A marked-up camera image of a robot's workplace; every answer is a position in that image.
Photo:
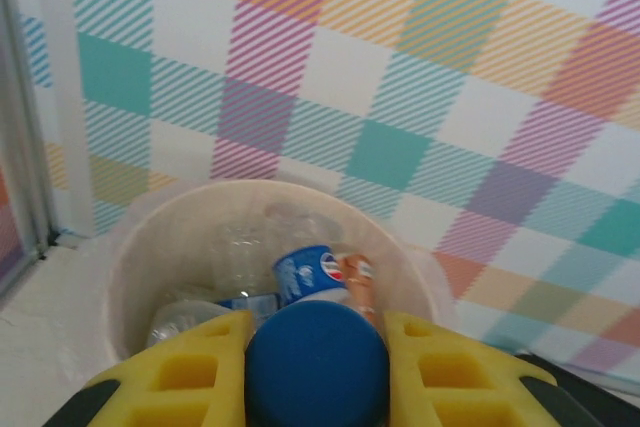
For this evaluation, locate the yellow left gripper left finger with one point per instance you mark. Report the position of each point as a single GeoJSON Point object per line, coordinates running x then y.
{"type": "Point", "coordinates": [150, 397]}

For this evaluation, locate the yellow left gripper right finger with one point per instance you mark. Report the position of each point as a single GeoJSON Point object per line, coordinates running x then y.
{"type": "Point", "coordinates": [475, 397]}

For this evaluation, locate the copper Nescafe bottle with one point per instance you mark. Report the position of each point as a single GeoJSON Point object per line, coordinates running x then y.
{"type": "Point", "coordinates": [357, 287]}

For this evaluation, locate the Pepsi label clear bottle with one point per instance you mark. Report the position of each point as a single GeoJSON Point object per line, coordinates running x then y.
{"type": "Point", "coordinates": [315, 362]}

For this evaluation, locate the white ribbed plastic bin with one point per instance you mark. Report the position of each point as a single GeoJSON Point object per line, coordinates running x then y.
{"type": "Point", "coordinates": [175, 237]}

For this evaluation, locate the black ridged aluminium case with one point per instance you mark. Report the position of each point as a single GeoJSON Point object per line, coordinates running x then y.
{"type": "Point", "coordinates": [615, 407]}

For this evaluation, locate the aluminium frame post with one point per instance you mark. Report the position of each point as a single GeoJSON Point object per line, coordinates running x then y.
{"type": "Point", "coordinates": [20, 147]}

